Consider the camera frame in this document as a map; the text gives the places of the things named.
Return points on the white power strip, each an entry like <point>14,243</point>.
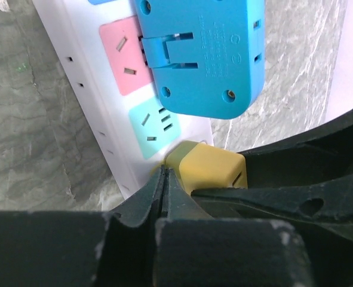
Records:
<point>98,45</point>

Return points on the blue plug adapter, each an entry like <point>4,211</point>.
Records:
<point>205,58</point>

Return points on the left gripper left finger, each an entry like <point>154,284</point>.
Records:
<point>67,248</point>

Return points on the small yellow plug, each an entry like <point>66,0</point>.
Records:
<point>198,165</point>

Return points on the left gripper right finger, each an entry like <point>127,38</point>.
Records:
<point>284,237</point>

